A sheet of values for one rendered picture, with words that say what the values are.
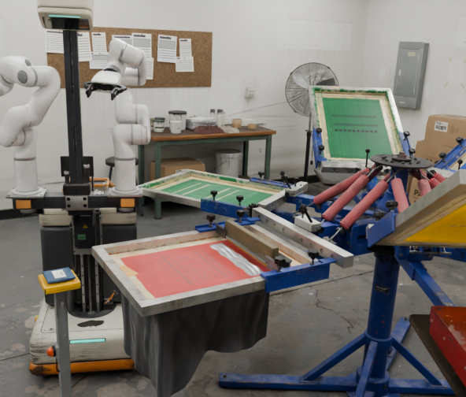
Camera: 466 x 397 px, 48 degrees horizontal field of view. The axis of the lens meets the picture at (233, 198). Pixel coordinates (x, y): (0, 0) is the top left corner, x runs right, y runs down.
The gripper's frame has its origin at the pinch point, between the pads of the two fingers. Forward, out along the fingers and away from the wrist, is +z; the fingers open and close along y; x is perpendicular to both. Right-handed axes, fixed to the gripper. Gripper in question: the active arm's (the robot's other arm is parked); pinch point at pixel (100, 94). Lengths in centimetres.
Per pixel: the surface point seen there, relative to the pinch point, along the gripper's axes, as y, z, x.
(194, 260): 41, 22, 60
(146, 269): 23, 33, 57
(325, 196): 101, -41, 67
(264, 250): 69, 22, 50
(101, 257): 5, 30, 56
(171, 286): 35, 45, 51
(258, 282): 67, 43, 47
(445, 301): 138, 39, 50
